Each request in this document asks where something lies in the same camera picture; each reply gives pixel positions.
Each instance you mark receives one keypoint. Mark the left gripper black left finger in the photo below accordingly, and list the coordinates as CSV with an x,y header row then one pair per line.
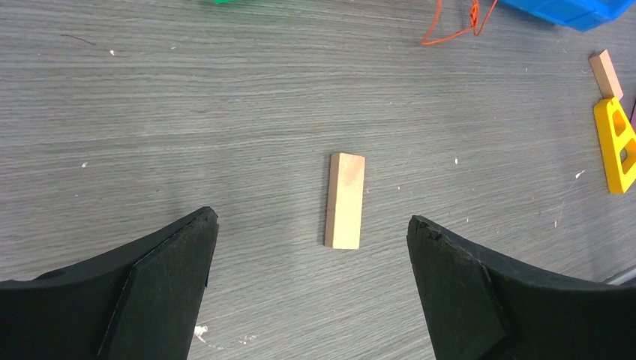
x,y
137,301

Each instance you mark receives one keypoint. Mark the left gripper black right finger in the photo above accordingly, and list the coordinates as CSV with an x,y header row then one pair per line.
x,y
482,304

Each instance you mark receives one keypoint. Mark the small wooden block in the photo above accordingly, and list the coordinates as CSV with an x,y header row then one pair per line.
x,y
343,221

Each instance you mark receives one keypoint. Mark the yellow orange toy piece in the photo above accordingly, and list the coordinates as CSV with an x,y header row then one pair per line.
x,y
617,143

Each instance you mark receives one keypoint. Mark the blue plastic bin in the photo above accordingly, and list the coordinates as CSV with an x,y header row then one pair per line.
x,y
581,15

